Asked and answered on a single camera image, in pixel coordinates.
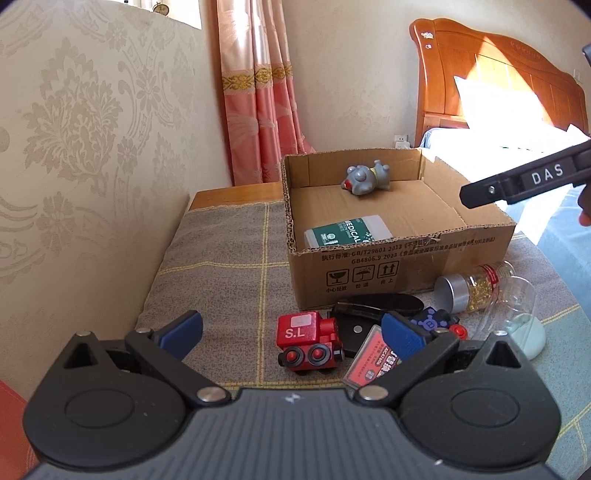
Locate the grey toy mouse figure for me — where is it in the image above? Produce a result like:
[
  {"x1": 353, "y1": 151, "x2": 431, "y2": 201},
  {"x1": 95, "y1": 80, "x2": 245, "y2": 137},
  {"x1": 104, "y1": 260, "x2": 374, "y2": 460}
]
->
[{"x1": 341, "y1": 160, "x2": 393, "y2": 195}]

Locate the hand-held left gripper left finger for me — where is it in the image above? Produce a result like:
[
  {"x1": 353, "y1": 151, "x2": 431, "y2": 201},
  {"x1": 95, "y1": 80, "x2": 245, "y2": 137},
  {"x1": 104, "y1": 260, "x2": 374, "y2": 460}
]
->
[{"x1": 62, "y1": 310, "x2": 232, "y2": 408}]

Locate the brown cardboard box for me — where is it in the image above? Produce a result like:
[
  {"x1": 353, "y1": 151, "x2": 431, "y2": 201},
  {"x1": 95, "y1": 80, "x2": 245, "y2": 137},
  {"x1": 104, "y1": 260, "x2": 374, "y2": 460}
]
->
[{"x1": 281, "y1": 148, "x2": 517, "y2": 311}]

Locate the light blue bed sheet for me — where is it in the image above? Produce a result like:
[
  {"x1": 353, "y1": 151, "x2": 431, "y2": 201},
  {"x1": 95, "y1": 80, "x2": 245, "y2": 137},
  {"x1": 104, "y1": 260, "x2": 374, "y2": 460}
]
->
[{"x1": 422, "y1": 127, "x2": 591, "y2": 289}]

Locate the red toy train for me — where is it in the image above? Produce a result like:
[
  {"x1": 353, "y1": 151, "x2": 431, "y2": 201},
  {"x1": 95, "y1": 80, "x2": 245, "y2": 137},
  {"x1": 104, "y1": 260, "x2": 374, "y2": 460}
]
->
[{"x1": 277, "y1": 311, "x2": 346, "y2": 374}]

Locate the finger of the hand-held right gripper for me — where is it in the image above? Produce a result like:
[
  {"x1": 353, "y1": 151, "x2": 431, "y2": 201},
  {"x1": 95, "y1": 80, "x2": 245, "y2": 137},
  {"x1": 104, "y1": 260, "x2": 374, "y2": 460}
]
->
[{"x1": 460, "y1": 172, "x2": 514, "y2": 208}]

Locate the wooden headboard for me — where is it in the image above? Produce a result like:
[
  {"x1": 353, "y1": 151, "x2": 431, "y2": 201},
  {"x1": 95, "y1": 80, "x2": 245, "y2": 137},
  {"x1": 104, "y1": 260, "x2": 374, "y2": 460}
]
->
[{"x1": 409, "y1": 17, "x2": 589, "y2": 148}]

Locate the silver cap capsule bottle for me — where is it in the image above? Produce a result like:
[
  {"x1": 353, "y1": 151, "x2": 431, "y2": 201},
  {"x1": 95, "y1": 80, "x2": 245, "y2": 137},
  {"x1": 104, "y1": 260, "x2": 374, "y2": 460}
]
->
[{"x1": 433, "y1": 261, "x2": 515, "y2": 315}]

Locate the wooden bedside table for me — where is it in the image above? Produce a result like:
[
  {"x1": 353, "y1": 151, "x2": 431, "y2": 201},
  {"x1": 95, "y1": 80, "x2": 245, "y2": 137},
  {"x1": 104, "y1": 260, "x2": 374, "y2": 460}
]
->
[{"x1": 188, "y1": 182, "x2": 284, "y2": 212}]

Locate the pink card box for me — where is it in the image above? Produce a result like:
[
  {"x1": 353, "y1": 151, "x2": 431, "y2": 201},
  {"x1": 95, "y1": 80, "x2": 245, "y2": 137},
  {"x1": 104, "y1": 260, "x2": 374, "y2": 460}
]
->
[{"x1": 344, "y1": 325, "x2": 403, "y2": 388}]

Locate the clear plastic jar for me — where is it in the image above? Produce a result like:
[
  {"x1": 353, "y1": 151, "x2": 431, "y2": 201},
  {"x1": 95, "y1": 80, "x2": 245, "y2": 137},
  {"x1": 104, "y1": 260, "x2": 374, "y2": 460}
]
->
[{"x1": 480, "y1": 276, "x2": 548, "y2": 360}]

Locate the black fidget cube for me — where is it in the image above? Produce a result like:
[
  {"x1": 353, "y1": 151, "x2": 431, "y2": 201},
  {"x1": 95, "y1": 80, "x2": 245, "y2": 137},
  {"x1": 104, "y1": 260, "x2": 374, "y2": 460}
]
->
[{"x1": 406, "y1": 308, "x2": 469, "y2": 342}]

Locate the black oval case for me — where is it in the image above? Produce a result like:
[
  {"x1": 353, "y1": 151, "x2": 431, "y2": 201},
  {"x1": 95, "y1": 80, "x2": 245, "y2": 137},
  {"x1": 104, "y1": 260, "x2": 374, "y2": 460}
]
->
[{"x1": 335, "y1": 292, "x2": 426, "y2": 320}]

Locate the black power bank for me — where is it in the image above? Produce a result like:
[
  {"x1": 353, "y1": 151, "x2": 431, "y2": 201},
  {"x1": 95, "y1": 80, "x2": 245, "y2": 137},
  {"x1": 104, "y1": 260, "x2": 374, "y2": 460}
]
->
[{"x1": 329, "y1": 315, "x2": 386, "y2": 359}]

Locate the orange-red cloth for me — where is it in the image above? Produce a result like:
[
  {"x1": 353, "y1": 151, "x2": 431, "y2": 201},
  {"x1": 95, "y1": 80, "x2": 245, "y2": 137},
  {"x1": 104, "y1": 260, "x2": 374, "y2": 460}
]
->
[{"x1": 0, "y1": 379, "x2": 29, "y2": 467}]

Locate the green medical packet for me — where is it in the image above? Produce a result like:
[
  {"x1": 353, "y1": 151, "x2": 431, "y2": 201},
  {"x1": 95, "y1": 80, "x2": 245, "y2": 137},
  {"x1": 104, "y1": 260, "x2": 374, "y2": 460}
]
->
[{"x1": 304, "y1": 215, "x2": 393, "y2": 250}]

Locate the pink curtain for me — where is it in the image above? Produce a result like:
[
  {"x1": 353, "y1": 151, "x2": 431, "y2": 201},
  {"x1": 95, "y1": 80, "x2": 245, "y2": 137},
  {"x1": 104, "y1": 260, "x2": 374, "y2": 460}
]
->
[{"x1": 215, "y1": 0, "x2": 317, "y2": 188}]

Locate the white pillow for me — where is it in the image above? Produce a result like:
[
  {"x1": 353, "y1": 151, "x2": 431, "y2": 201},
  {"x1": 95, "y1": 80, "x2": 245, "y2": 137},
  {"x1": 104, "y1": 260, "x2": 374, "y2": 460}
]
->
[{"x1": 454, "y1": 76, "x2": 591, "y2": 153}]

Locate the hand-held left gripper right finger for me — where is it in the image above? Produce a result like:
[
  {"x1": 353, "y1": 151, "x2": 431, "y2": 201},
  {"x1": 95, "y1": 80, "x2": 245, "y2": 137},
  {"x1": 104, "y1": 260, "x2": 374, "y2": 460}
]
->
[{"x1": 353, "y1": 310, "x2": 532, "y2": 408}]

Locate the grey checked cloth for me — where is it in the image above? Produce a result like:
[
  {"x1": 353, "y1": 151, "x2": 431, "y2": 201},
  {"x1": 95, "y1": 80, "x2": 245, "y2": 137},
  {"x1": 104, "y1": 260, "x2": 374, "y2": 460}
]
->
[{"x1": 139, "y1": 200, "x2": 583, "y2": 389}]

